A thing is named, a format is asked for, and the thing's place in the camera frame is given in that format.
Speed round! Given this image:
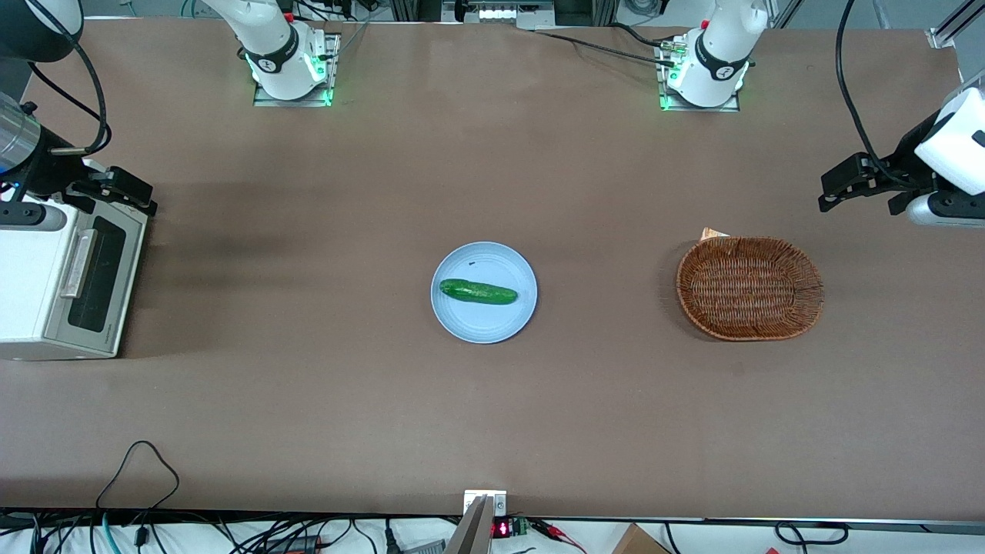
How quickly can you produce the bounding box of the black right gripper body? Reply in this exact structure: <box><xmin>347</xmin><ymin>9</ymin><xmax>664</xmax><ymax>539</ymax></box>
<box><xmin>27</xmin><ymin>125</ymin><xmax>116</xmax><ymax>202</ymax></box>

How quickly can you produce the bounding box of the long black power cable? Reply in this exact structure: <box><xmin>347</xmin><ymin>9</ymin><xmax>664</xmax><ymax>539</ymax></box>
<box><xmin>535</xmin><ymin>29</ymin><xmax>678</xmax><ymax>66</ymax></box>

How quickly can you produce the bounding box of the black looped table cable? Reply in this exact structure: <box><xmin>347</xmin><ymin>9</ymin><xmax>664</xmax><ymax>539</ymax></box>
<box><xmin>95</xmin><ymin>440</ymin><xmax>182</xmax><ymax>510</ymax></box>

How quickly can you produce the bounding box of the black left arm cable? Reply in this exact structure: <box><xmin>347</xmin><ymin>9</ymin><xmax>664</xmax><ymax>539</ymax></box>
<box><xmin>835</xmin><ymin>0</ymin><xmax>887</xmax><ymax>176</ymax></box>

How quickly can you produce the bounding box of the light blue plate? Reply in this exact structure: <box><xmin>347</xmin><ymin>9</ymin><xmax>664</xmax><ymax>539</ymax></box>
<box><xmin>431</xmin><ymin>242</ymin><xmax>538</xmax><ymax>344</ymax></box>

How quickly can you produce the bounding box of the green cucumber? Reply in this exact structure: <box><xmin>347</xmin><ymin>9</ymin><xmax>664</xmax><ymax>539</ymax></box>
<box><xmin>439</xmin><ymin>279</ymin><xmax>519</xmax><ymax>305</ymax></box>

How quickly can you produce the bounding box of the oven door with handle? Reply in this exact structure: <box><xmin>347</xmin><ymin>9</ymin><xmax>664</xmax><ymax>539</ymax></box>
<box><xmin>44</xmin><ymin>206</ymin><xmax>149</xmax><ymax>359</ymax></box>

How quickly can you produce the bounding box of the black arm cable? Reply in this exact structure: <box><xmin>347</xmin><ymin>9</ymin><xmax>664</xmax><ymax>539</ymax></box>
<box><xmin>835</xmin><ymin>0</ymin><xmax>887</xmax><ymax>176</ymax></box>
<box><xmin>23</xmin><ymin>0</ymin><xmax>113</xmax><ymax>156</ymax></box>

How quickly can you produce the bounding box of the brown cardboard box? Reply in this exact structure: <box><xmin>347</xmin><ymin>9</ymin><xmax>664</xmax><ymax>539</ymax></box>
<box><xmin>612</xmin><ymin>523</ymin><xmax>672</xmax><ymax>554</ymax></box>

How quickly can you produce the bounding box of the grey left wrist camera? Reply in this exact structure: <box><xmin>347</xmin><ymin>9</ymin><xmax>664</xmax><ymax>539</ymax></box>
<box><xmin>907</xmin><ymin>192</ymin><xmax>985</xmax><ymax>229</ymax></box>

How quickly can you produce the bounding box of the white toaster oven body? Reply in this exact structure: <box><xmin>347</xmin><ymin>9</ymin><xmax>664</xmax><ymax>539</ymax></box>
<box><xmin>0</xmin><ymin>189</ymin><xmax>151</xmax><ymax>361</ymax></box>

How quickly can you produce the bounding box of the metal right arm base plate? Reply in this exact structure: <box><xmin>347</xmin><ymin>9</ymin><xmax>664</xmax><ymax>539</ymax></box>
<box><xmin>254</xmin><ymin>32</ymin><xmax>341</xmax><ymax>107</ymax></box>

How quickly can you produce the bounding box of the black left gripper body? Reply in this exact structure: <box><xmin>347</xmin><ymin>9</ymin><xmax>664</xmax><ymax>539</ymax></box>
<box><xmin>877</xmin><ymin>115</ymin><xmax>943</xmax><ymax>216</ymax></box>

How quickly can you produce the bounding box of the aluminium profile rail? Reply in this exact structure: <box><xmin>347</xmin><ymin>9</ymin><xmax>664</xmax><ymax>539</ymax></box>
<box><xmin>927</xmin><ymin>0</ymin><xmax>985</xmax><ymax>49</ymax></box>

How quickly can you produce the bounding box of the brown wicker basket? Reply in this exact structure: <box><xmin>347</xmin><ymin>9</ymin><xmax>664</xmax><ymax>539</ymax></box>
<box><xmin>676</xmin><ymin>235</ymin><xmax>825</xmax><ymax>342</ymax></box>

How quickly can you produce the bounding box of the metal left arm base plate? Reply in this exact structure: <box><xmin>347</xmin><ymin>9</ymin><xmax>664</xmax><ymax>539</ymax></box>
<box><xmin>658</xmin><ymin>35</ymin><xmax>742</xmax><ymax>113</ymax></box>

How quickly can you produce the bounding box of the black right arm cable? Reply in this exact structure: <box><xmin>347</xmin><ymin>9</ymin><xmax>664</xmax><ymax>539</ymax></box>
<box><xmin>23</xmin><ymin>0</ymin><xmax>113</xmax><ymax>156</ymax></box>

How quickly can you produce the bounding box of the red alligator clip lead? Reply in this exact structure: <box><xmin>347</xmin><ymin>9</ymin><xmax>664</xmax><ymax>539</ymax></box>
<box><xmin>531</xmin><ymin>519</ymin><xmax>587</xmax><ymax>553</ymax></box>

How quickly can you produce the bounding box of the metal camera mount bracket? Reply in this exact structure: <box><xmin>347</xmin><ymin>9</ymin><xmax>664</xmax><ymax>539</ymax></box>
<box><xmin>445</xmin><ymin>490</ymin><xmax>509</xmax><ymax>554</ymax></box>

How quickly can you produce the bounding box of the black coiled floor cable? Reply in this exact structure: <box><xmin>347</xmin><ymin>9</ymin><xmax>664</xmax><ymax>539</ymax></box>
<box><xmin>773</xmin><ymin>521</ymin><xmax>851</xmax><ymax>547</ymax></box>

